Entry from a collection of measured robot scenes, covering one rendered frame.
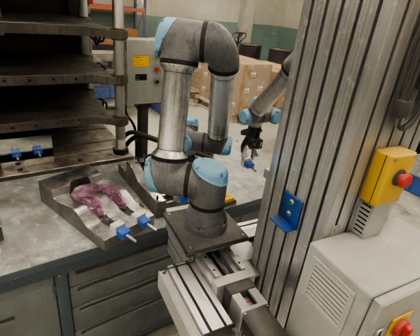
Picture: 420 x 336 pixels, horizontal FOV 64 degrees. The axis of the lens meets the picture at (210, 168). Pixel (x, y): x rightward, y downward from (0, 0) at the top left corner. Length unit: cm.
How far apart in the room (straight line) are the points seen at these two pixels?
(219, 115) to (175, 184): 28
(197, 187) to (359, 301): 53
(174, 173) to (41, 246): 69
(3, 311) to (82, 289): 30
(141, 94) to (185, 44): 131
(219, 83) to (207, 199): 36
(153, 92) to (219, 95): 127
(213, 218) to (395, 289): 54
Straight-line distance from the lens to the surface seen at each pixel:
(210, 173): 101
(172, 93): 101
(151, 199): 160
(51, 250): 147
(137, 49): 222
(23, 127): 209
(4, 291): 154
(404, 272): 89
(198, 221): 109
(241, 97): 547
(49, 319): 173
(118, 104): 210
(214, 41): 99
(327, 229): 88
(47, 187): 167
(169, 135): 103
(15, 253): 150
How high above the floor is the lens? 172
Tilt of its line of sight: 26 degrees down
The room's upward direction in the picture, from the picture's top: 6 degrees clockwise
